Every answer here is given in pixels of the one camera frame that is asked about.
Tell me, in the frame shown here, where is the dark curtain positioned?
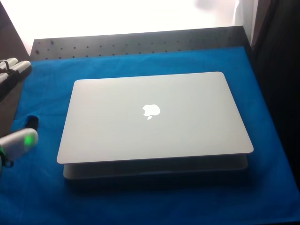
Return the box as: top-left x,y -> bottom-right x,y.
250,0 -> 300,57

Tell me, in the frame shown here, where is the blue non-woven bag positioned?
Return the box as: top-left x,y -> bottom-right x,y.
0,45 -> 300,225

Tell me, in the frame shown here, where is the silver laptop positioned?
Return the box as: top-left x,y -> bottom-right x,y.
56,71 -> 255,180

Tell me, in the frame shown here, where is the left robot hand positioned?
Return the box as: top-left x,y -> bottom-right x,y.
0,57 -> 33,103

